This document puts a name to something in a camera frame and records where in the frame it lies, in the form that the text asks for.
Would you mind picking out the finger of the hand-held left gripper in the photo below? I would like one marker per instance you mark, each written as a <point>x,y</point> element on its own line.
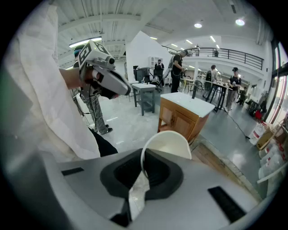
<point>109,95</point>
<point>115,83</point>

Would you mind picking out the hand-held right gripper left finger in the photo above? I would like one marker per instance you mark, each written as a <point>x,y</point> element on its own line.
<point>90,179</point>

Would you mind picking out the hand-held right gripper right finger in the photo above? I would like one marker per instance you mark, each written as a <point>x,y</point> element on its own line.
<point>191,191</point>

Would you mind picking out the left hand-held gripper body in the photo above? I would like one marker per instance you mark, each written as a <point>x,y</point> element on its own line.
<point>92,54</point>

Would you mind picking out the white cup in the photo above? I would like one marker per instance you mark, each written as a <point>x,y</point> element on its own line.
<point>167,143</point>

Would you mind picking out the person's left forearm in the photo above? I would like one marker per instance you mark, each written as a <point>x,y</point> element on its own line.
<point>69,78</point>

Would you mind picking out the long tube ceiling light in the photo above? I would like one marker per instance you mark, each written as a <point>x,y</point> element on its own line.
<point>85,42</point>

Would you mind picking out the grey table with white top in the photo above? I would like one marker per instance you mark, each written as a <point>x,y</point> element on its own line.
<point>144,96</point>

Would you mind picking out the wooden floor platform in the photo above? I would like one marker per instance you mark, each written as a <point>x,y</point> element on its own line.
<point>220,166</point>

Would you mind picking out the person's black trousers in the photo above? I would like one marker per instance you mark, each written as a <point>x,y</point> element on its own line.
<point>103,143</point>

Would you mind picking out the white partition panel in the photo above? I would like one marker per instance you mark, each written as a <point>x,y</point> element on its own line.
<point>144,51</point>

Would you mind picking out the person's white shirt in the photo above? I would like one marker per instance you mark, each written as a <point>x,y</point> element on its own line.
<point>45,101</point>

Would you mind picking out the wooden vanity with white sink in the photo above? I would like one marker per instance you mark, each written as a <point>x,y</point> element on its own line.
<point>180,116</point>

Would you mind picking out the clear plastic bags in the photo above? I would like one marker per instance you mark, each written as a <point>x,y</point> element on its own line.
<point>273,157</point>

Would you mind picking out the cardboard box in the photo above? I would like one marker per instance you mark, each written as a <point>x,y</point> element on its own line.
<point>265,139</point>

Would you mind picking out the long black-legged table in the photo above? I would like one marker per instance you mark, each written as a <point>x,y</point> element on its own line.
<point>216,89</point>

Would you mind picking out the round ceiling light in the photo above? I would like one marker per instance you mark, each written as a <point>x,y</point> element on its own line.
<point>240,22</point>
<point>198,25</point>

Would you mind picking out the black balcony railing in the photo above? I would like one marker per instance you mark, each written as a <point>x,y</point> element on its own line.
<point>236,57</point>

